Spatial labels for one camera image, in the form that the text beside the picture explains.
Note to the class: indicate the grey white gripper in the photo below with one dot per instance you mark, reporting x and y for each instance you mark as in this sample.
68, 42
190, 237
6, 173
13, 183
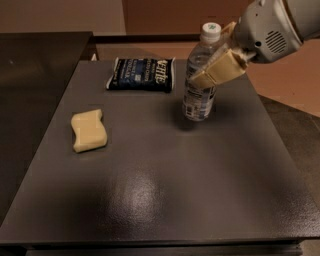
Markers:
265, 33

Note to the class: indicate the clear blue-label plastic bottle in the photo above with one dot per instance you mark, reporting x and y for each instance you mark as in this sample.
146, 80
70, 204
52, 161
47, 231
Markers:
199, 93

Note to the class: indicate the blue chip bag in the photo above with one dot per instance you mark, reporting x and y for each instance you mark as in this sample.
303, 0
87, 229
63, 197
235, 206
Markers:
146, 74

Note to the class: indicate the yellow sponge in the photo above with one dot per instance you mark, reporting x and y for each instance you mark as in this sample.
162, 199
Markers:
89, 131

